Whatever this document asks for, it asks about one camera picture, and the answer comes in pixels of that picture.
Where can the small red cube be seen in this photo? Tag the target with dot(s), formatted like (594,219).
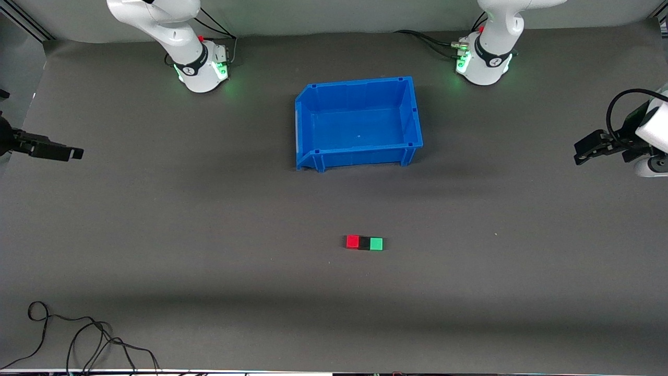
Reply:
(353,241)

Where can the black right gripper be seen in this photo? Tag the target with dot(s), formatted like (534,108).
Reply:
(6,139)

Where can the small green cube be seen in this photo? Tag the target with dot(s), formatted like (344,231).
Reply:
(376,244)

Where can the small black cube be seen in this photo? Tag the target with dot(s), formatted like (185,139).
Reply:
(364,243)

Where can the dark grey table mat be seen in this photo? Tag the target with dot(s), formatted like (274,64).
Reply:
(334,313)

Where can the dark aluminium frame bar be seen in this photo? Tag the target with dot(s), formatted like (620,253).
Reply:
(661,20)
(26,20)

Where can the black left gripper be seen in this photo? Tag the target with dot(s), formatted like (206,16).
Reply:
(628,129)

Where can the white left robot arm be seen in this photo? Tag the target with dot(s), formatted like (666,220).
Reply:
(493,52)

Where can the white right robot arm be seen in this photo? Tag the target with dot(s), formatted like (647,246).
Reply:
(182,47)

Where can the blue plastic storage bin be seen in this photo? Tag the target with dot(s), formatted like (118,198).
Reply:
(360,125)

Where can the small black edge bracket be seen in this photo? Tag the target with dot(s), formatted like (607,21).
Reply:
(4,95)

